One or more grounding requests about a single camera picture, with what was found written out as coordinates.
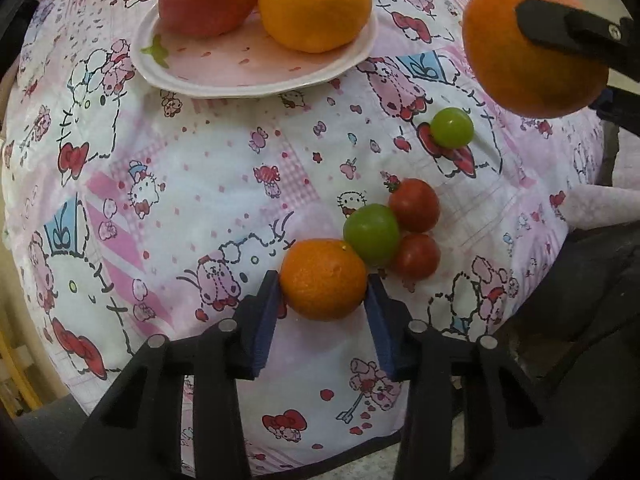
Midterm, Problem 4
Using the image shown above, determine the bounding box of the large light orange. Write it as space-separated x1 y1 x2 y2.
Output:
258 0 373 54

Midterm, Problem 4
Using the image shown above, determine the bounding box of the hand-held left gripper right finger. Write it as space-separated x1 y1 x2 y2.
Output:
365 275 546 480

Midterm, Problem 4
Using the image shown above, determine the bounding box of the dark cloth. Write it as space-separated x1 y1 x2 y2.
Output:
500 225 640 413

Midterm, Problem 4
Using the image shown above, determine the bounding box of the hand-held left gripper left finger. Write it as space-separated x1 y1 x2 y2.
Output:
75 270 288 480

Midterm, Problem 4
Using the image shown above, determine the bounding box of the red cherry tomato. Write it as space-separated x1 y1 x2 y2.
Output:
392 233 442 281
388 178 441 233

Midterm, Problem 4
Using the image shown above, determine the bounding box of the pink fleece cloth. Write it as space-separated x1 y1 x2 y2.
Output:
562 157 640 232

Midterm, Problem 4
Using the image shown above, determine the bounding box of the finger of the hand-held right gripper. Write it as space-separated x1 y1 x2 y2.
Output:
515 0 640 79
591 86 640 137

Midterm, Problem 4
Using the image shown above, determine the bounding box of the deep orange round orange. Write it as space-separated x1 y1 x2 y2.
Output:
462 0 610 119

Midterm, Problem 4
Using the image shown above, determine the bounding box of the pink speckled plate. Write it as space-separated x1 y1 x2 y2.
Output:
130 7 379 100

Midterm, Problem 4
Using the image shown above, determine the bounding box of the yellow wooden chair frame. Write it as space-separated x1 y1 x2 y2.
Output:
0 342 47 412

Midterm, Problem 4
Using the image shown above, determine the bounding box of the small mandarin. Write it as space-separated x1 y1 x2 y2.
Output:
280 239 368 322

